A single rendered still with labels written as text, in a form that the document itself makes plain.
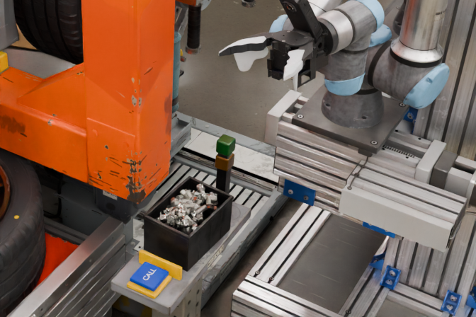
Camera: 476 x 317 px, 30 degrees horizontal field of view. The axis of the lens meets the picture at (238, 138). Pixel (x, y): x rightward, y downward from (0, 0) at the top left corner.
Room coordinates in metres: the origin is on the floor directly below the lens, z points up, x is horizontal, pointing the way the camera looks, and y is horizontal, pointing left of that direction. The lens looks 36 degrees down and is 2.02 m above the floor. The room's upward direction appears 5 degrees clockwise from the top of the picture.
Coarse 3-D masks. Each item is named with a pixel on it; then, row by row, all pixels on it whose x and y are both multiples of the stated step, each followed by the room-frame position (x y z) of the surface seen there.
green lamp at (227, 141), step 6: (222, 138) 1.88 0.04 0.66; (228, 138) 1.88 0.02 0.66; (234, 138) 1.88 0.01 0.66; (216, 144) 1.86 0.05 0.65; (222, 144) 1.86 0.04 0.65; (228, 144) 1.85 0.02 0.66; (234, 144) 1.88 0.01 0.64; (216, 150) 1.86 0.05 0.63; (222, 150) 1.85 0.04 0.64; (228, 150) 1.85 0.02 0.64
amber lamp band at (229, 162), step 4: (216, 156) 1.86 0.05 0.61; (220, 156) 1.86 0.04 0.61; (232, 156) 1.87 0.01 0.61; (216, 160) 1.86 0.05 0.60; (220, 160) 1.86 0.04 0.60; (224, 160) 1.85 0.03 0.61; (228, 160) 1.85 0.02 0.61; (232, 160) 1.87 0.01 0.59; (216, 164) 1.86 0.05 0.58; (220, 164) 1.86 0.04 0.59; (224, 164) 1.85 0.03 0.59; (228, 164) 1.85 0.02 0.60; (232, 164) 1.87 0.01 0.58; (220, 168) 1.86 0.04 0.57; (224, 168) 1.85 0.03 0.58; (228, 168) 1.85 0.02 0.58
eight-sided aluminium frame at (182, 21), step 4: (176, 8) 2.56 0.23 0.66; (180, 8) 2.58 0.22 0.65; (184, 8) 2.54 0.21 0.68; (176, 12) 2.56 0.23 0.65; (184, 12) 2.53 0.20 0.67; (176, 16) 2.56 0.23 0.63; (180, 16) 2.53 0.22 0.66; (184, 16) 2.52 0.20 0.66; (180, 20) 2.52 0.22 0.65; (184, 20) 2.52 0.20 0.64; (176, 24) 2.51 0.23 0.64; (180, 24) 2.51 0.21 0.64; (184, 24) 2.53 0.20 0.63; (176, 28) 2.50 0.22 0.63; (180, 28) 2.50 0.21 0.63; (184, 28) 2.53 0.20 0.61; (180, 32) 2.50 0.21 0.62
